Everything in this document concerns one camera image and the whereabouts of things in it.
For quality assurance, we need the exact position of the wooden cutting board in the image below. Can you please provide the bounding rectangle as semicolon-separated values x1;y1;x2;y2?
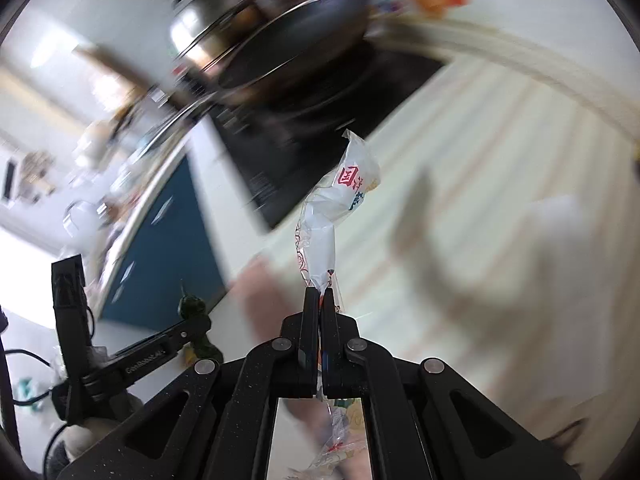
72;45;166;92

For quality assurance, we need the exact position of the blue kitchen cabinet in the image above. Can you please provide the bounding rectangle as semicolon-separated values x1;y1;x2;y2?
100;152;231;333

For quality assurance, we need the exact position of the black stove hob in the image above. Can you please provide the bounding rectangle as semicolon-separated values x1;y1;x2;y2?
207;40;448;233

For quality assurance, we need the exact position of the dark green pepper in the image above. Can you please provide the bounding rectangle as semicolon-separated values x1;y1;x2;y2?
179;285;224;363

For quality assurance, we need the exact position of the steel steamer pot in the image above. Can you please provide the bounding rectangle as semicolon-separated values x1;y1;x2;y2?
169;0;281;68

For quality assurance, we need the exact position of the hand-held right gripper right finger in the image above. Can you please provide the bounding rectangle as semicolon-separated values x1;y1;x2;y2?
320;290;583;480

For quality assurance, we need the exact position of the clear printed plastic wrapper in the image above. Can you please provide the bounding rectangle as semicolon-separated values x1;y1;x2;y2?
287;129;381;480

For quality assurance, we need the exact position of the dark wok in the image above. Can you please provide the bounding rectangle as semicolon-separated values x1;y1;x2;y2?
150;0;375;148

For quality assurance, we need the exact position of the black cable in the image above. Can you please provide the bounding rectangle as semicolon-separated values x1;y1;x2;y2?
0;305;66;441

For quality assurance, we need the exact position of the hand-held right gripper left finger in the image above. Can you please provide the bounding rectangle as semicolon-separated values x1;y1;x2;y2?
55;287;321;480

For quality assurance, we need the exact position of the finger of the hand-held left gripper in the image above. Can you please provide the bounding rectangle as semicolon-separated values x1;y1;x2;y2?
169;316;212;354

